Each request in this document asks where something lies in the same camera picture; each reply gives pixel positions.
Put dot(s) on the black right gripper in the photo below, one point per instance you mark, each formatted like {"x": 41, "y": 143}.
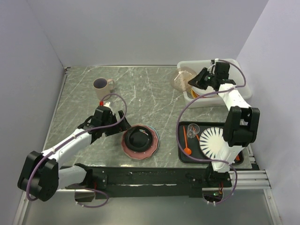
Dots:
{"x": 198, "y": 80}

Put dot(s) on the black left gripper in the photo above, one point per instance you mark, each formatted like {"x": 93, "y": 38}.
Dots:
{"x": 123, "y": 125}

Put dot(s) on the woven orange bamboo tray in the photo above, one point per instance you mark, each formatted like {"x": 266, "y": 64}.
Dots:
{"x": 193, "y": 94}

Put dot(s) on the black speckled square plate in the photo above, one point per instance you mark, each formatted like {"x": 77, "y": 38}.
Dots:
{"x": 138, "y": 138}

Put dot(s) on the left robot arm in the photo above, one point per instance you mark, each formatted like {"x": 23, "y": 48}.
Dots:
{"x": 42, "y": 173}

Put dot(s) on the white plastic bin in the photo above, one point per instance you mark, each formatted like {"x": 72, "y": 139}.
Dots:
{"x": 234, "y": 74}

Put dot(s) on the light blue plate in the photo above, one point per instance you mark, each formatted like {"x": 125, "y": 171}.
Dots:
{"x": 155, "y": 139}

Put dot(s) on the beige ceramic mug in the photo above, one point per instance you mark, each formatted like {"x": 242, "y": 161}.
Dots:
{"x": 103, "y": 87}

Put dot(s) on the clear plastic cup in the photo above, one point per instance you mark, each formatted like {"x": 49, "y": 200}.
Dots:
{"x": 192, "y": 130}

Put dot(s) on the black serving tray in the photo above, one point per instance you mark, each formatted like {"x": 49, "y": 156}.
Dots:
{"x": 193, "y": 143}

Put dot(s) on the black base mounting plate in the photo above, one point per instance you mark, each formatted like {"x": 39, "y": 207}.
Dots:
{"x": 152, "y": 182}

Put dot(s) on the white plate with blue stripes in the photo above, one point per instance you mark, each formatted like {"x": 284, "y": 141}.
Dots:
{"x": 211, "y": 141}

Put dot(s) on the orange plastic spoon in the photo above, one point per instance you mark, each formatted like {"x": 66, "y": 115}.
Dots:
{"x": 187, "y": 150}

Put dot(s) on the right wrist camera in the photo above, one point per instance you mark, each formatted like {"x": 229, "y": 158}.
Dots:
{"x": 210, "y": 79}

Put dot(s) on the aluminium frame rail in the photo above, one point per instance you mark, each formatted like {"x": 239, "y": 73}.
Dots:
{"x": 240, "y": 180}

